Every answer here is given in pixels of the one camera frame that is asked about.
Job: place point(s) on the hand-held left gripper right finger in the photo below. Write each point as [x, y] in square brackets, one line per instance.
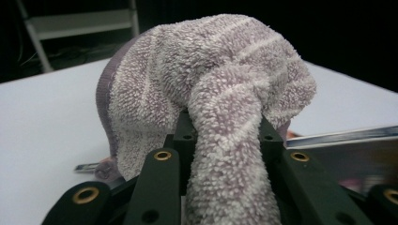
[269, 140]

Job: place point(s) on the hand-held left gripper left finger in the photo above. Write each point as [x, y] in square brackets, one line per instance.
[184, 140]

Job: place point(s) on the pale purple striped towel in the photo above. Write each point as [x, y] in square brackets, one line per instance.
[219, 78]

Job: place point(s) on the glossy illustrated magazine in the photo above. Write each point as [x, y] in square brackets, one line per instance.
[344, 156]

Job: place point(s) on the white metal stand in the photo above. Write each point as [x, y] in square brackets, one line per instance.
[78, 23]

